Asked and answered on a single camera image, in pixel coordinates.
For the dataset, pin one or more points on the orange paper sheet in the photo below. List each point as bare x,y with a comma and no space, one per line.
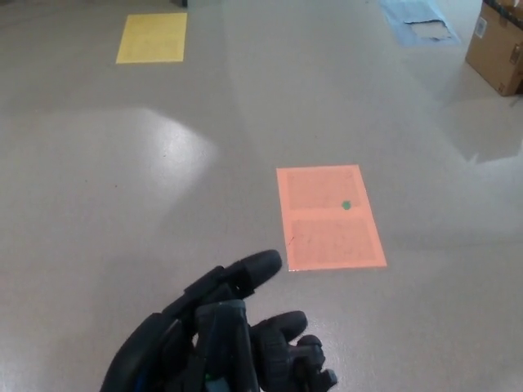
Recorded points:
331,241

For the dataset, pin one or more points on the yellow paper sheet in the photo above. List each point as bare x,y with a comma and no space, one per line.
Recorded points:
151,38

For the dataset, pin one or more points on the small green sticker dot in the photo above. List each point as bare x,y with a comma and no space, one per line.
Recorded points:
347,205

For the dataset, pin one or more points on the dark furniture base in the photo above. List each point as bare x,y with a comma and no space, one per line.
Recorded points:
178,2

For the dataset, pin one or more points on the brown cardboard box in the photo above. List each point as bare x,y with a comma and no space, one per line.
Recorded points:
494,53

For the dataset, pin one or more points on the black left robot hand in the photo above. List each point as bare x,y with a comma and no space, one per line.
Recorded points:
151,351

